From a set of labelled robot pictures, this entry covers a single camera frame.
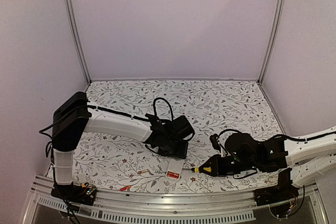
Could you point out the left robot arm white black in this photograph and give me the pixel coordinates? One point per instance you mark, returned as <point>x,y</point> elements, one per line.
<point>165,137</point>

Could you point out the aluminium frame post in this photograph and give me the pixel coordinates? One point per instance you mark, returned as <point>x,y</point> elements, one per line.
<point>271,40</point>
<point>76,40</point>

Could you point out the floral patterned table mat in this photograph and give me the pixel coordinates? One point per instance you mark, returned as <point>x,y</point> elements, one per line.
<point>210,106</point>

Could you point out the gold black battery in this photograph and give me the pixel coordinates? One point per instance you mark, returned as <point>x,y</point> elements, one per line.
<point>143,171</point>

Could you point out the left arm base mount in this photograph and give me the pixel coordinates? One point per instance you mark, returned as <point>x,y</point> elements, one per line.
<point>84,194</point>

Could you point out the front aluminium rail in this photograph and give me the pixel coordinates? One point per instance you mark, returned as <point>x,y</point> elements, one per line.
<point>155,199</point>

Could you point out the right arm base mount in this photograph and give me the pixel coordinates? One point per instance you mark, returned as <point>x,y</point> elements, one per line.
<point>274,194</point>

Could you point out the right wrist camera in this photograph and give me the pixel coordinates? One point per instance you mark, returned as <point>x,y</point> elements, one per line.
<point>214,139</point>

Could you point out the right aluminium frame post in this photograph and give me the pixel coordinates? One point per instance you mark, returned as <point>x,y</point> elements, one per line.
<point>271,40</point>

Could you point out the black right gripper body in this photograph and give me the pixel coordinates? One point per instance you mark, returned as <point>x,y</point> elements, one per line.
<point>229,169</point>

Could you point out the left aluminium frame post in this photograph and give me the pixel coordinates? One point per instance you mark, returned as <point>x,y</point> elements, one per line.
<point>76,40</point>

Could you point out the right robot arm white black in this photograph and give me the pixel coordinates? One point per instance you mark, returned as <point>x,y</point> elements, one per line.
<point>302,159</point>

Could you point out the red gold battery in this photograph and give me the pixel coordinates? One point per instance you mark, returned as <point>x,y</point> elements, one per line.
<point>125,188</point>

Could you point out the white remote with green logo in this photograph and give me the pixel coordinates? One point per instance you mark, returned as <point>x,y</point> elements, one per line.
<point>175,166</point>

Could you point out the yellow handled screwdriver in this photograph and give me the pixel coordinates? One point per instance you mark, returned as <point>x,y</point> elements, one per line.
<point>198,170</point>

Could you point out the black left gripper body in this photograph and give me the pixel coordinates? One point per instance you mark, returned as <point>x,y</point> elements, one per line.
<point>172,149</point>

